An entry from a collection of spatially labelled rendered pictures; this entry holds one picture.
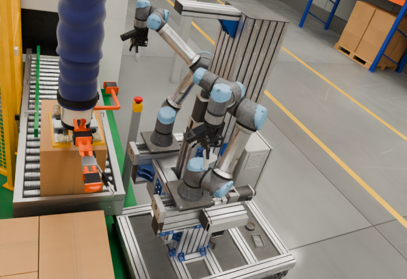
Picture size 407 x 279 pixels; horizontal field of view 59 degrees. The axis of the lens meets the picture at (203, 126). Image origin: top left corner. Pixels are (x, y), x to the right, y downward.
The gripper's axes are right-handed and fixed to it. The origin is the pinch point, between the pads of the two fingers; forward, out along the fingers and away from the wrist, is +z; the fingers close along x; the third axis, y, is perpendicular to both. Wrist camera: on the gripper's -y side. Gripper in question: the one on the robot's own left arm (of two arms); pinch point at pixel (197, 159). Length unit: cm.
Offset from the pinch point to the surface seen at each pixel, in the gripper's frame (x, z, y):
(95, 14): 75, -33, -30
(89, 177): 26, 28, -38
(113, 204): 72, 100, -8
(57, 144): 70, 41, -47
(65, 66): 80, -2, -42
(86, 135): 59, 29, -33
